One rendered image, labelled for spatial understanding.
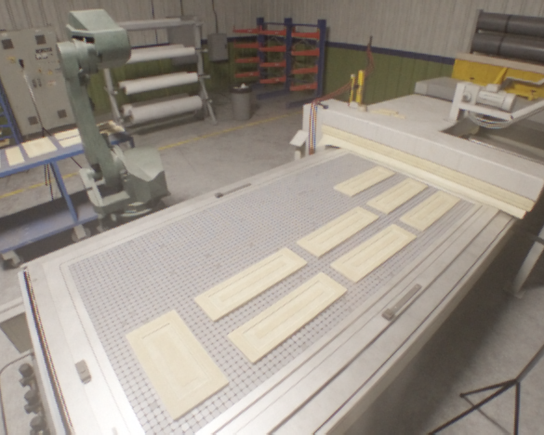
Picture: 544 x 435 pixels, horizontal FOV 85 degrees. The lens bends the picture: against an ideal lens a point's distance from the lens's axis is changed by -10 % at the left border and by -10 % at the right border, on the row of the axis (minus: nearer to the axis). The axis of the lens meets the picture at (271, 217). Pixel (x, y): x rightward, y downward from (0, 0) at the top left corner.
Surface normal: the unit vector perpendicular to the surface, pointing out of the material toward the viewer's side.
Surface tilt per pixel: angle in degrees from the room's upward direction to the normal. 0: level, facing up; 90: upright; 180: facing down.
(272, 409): 0
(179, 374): 0
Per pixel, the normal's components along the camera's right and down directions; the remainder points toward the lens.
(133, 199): 0.64, 0.43
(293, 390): 0.00, -0.83
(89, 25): 0.54, -0.09
